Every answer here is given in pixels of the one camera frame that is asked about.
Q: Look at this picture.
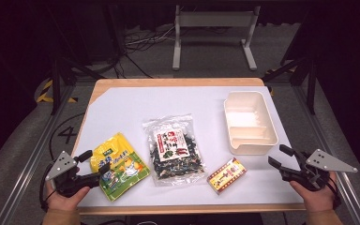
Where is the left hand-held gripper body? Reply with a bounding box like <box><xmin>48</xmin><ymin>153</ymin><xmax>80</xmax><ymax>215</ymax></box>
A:
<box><xmin>45</xmin><ymin>150</ymin><xmax>102</xmax><ymax>199</ymax></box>

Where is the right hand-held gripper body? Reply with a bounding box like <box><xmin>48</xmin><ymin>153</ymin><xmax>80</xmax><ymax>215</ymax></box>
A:
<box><xmin>280</xmin><ymin>148</ymin><xmax>359</xmax><ymax>192</ymax></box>

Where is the yellow green spout pouch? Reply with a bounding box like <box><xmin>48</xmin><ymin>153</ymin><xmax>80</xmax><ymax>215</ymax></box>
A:
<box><xmin>89</xmin><ymin>132</ymin><xmax>151</xmax><ymax>203</ymax></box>

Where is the white plastic bin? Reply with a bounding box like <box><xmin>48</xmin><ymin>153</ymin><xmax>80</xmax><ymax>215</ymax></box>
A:
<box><xmin>223</xmin><ymin>90</ymin><xmax>279</xmax><ymax>156</ymax></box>

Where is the small red yellow box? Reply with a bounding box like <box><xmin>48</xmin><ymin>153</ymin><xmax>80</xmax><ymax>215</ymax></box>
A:
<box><xmin>206</xmin><ymin>157</ymin><xmax>248</xmax><ymax>195</ymax></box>

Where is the clear bag of dried seaweed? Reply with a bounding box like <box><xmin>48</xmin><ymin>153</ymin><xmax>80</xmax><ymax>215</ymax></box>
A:
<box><xmin>142</xmin><ymin>113</ymin><xmax>208</xmax><ymax>188</ymax></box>

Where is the person's left hand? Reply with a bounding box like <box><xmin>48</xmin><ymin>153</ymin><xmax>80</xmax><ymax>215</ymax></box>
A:
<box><xmin>45</xmin><ymin>179</ymin><xmax>92</xmax><ymax>213</ymax></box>

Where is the person's right hand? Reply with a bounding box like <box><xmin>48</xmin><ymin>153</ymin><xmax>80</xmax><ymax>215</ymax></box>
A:
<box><xmin>289</xmin><ymin>172</ymin><xmax>339</xmax><ymax>214</ymax></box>

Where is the black tripod stand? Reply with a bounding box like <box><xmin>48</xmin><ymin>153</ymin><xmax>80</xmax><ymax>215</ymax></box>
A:
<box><xmin>262</xmin><ymin>6</ymin><xmax>320</xmax><ymax>116</ymax></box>
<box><xmin>43</xmin><ymin>3</ymin><xmax>107</xmax><ymax>116</ymax></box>

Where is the yellow black hazard tape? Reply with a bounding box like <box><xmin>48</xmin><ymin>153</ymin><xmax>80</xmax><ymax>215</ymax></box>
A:
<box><xmin>36</xmin><ymin>79</ymin><xmax>78</xmax><ymax>104</ymax></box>

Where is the white table mat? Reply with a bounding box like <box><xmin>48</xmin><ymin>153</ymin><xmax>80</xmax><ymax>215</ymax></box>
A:
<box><xmin>74</xmin><ymin>85</ymin><xmax>304</xmax><ymax>208</ymax></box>

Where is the grey metal stand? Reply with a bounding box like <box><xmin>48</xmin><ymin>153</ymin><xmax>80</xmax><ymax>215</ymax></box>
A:
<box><xmin>172</xmin><ymin>4</ymin><xmax>262</xmax><ymax>71</ymax></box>

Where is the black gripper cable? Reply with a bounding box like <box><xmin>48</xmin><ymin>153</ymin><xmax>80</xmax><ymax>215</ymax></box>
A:
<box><xmin>322</xmin><ymin>174</ymin><xmax>342</xmax><ymax>210</ymax></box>
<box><xmin>38</xmin><ymin>163</ymin><xmax>58</xmax><ymax>214</ymax></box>

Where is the bundle of floor cables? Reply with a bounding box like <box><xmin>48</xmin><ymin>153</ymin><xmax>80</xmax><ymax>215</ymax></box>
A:
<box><xmin>112</xmin><ymin>24</ymin><xmax>182</xmax><ymax>79</ymax></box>

